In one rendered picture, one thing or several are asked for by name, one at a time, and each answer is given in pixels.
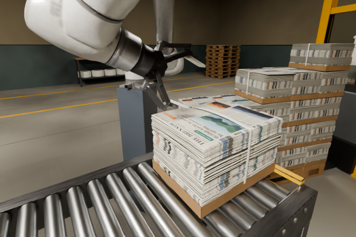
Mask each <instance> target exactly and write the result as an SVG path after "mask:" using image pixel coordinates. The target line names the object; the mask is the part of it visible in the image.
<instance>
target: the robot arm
mask: <svg viewBox="0 0 356 237"><path fill-rule="evenodd" d="M139 1H140V0H27V1H26V5H25V9H24V18H25V22H26V25H27V27H28V28H29V29H30V30H31V31H32V32H34V33H35V34H37V35H38V36H39V37H41V38H43V39H44V40H46V41H48V42H49V43H51V44H53V45H55V46H57V47H59V48H61V49H63V50H65V51H67V52H69V53H71V54H74V55H76V56H79V57H81V58H84V59H87V60H92V61H98V62H101V63H104V64H106V65H108V66H111V67H113V68H116V69H118V68H119V69H121V70H122V71H124V73H125V77H126V83H125V84H122V85H120V86H119V88H132V89H142V90H143V91H145V92H146V93H147V94H148V96H149V97H150V98H151V99H152V100H153V101H154V103H155V104H156V105H157V106H158V108H159V109H161V110H163V111H166V110H167V107H168V106H170V107H173V108H178V106H182V107H184V108H187V109H189V107H188V106H186V105H183V104H181V103H178V102H176V101H173V100H171V99H169V97H168V95H167V92H166V90H165V88H164V85H163V81H162V77H164V76H169V75H175V74H178V73H180V72H181V71H182V70H183V66H184V58H185V59H187V60H188V61H190V62H192V63H193V64H195V65H197V66H198V67H204V68H205V67H206V65H204V64H203V63H201V62H200V61H198V60H197V58H198V57H197V56H196V55H195V54H193V52H192V51H191V50H190V49H191V47H192V44H190V43H173V30H174V2H175V0H153V2H154V17H155V31H156V47H155V49H152V48H151V47H149V46H147V45H145V44H143V43H142V40H141V39H140V38H139V37H137V36H136V35H134V34H132V33H130V32H129V31H127V30H126V29H124V28H122V27H121V24H122V22H123V20H124V18H125V17H126V16H127V15H128V13H129V12H130V11H131V10H132V9H133V8H134V7H135V6H136V5H137V3H138V2H139ZM176 48H184V51H181V52H177V50H176ZM183 57H184V58H183ZM151 81H153V83H151ZM154 84H155V86H156V88H157V90H158V92H159V95H160V97H161V99H162V101H161V100H160V99H159V98H158V96H157V95H156V94H155V93H154V91H153V90H152V89H151V86H152V85H154Z"/></svg>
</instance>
